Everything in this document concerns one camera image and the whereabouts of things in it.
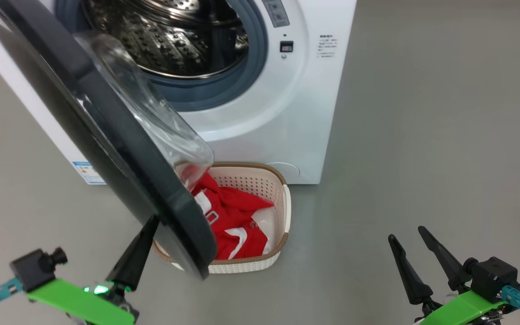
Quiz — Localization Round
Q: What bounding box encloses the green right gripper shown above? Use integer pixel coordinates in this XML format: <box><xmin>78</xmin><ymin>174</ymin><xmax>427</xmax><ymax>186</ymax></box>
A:
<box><xmin>388</xmin><ymin>226</ymin><xmax>506</xmax><ymax>325</ymax></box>

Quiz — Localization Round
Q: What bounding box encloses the black round glass washer door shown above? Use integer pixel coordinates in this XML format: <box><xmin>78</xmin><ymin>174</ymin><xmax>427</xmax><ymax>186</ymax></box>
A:
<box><xmin>0</xmin><ymin>0</ymin><xmax>218</xmax><ymax>281</ymax></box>

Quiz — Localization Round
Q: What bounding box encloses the blue energy label sticker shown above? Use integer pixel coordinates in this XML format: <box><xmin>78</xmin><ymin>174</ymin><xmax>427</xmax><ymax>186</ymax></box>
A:
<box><xmin>72</xmin><ymin>161</ymin><xmax>107</xmax><ymax>185</ymax></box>

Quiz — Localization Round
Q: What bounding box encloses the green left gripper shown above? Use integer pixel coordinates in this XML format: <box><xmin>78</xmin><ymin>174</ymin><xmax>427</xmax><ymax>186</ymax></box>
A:
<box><xmin>26</xmin><ymin>215</ymin><xmax>161</xmax><ymax>325</ymax></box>

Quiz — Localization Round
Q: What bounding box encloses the cream perforated laundry basket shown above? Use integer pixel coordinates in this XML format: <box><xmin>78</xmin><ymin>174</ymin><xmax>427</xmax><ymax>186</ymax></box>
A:
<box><xmin>152</xmin><ymin>161</ymin><xmax>293</xmax><ymax>275</ymax></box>

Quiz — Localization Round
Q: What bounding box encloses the grey caution sticker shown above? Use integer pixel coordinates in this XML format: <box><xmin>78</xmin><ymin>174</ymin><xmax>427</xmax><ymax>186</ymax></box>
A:
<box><xmin>262</xmin><ymin>0</ymin><xmax>290</xmax><ymax>28</ymax></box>

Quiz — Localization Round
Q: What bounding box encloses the round white filter cover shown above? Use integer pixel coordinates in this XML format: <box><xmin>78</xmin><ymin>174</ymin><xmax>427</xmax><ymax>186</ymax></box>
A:
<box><xmin>266</xmin><ymin>162</ymin><xmax>302</xmax><ymax>184</ymax></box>

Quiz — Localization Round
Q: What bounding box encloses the black warning text label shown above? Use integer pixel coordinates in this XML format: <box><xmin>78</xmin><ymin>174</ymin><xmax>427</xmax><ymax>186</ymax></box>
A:
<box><xmin>317</xmin><ymin>33</ymin><xmax>339</xmax><ymax>59</ymax></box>

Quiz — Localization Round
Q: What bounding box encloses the white front-load washing machine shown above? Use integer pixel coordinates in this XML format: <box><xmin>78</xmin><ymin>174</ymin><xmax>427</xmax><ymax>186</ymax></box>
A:
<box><xmin>0</xmin><ymin>0</ymin><xmax>358</xmax><ymax>186</ymax></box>

